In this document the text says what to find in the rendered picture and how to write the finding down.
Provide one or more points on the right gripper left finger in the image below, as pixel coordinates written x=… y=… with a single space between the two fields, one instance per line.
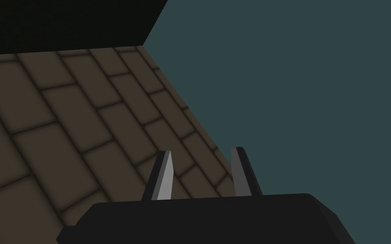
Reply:
x=161 y=179

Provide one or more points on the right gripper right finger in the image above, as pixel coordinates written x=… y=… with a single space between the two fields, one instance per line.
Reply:
x=243 y=176

